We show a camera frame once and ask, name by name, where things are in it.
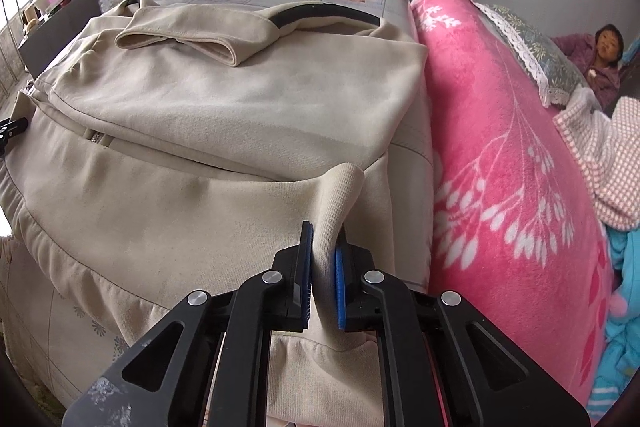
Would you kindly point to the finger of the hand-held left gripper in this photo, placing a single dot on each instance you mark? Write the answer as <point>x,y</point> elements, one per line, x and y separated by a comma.
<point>12,129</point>

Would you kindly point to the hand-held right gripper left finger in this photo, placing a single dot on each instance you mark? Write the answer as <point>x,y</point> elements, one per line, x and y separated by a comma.
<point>305,287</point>

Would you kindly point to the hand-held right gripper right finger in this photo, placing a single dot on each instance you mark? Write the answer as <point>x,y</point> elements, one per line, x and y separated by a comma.
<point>341,292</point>

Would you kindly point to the beige zip jacket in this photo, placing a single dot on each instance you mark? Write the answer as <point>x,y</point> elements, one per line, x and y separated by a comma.
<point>200,107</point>

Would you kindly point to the grey cabinet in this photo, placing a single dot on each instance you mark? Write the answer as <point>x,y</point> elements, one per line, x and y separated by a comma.
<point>55,37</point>

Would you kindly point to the pale flower print sheet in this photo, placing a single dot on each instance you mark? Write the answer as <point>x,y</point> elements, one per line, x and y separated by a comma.
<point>50,322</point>

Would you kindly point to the pink leaf print blanket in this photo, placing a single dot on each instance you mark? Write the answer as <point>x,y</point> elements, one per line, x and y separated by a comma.
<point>500,132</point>

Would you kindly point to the light blue cloth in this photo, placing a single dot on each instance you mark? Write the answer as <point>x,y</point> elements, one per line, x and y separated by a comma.
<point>622,332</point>

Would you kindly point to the pink white checked cloth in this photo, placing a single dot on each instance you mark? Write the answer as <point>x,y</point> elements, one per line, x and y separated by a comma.
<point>610,162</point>

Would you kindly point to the grey lace trimmed pillow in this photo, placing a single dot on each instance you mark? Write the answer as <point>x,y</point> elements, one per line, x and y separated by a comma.
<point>540,47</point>

